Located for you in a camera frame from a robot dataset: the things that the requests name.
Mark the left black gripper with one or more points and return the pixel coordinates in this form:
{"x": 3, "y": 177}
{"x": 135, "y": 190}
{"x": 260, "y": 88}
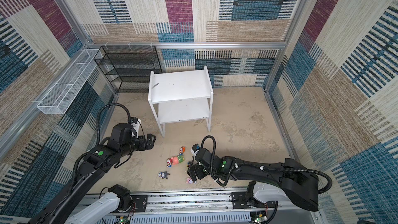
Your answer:
{"x": 144, "y": 145}

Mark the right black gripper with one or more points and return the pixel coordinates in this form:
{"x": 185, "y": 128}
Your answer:
{"x": 197, "y": 167}

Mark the orange crab hood Doraemon figure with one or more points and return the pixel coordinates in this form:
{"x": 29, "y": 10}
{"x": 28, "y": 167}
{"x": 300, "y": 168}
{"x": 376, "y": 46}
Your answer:
{"x": 181, "y": 150}

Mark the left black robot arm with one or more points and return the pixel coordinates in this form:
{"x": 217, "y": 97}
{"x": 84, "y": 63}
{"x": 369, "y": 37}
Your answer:
{"x": 91, "y": 166}

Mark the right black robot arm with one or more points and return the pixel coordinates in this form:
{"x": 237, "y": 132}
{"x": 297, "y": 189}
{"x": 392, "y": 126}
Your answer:
{"x": 301, "y": 185}

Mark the white two-tier shelf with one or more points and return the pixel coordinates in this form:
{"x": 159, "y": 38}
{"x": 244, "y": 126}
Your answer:
{"x": 181, "y": 96}

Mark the pink green cactus figure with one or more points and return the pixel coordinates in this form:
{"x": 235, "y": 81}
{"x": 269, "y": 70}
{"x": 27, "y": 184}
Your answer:
{"x": 177, "y": 159}

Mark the red hat Doraemon figure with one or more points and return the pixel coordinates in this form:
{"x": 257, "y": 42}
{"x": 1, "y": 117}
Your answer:
{"x": 169, "y": 162}

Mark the grey hood Doraemon figure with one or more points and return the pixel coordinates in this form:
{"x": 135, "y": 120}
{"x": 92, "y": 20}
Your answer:
{"x": 163, "y": 175}

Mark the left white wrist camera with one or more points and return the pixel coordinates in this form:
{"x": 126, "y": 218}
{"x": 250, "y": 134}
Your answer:
{"x": 136, "y": 127}

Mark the aluminium mounting rail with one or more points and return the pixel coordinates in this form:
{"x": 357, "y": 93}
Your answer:
{"x": 212, "y": 206}

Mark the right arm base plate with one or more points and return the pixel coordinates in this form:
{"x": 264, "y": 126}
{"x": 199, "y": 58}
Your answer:
{"x": 240, "y": 200}

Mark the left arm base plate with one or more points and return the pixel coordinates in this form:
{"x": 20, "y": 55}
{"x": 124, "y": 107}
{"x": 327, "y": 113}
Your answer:
{"x": 132, "y": 204}

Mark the black wire mesh rack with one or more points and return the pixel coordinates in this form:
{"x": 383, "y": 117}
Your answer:
{"x": 128, "y": 68}

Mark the white wire mesh basket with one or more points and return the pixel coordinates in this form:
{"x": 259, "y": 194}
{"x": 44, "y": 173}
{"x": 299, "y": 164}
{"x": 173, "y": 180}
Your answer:
{"x": 59, "y": 98}

